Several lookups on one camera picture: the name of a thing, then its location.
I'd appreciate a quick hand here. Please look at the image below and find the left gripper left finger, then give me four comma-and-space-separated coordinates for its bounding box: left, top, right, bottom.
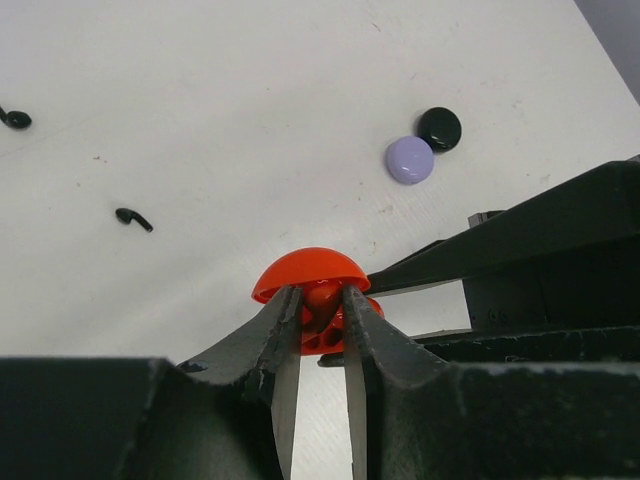
1, 287, 303, 479

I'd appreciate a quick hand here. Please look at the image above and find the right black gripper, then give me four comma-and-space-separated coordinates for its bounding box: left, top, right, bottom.
366, 159, 639, 363

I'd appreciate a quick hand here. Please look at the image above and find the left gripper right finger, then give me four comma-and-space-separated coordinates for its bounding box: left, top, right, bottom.
343, 287, 639, 479

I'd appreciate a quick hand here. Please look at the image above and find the orange round charging case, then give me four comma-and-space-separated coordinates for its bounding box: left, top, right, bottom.
252, 247, 371, 356

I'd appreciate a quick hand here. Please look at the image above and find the black round charging case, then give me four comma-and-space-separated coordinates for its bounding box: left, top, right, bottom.
415, 107, 462, 153

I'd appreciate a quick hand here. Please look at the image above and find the lilac round charging case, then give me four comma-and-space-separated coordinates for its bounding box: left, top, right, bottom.
384, 136, 435, 185

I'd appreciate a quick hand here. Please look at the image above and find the black earbud right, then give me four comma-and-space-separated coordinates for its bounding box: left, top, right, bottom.
115, 207, 154, 233

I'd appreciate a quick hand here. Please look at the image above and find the black earbud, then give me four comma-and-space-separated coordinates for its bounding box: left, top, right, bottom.
115, 207, 154, 233
0, 107, 32, 130

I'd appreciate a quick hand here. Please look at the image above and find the black earbud top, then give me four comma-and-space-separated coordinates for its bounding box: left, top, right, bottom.
0, 107, 32, 130

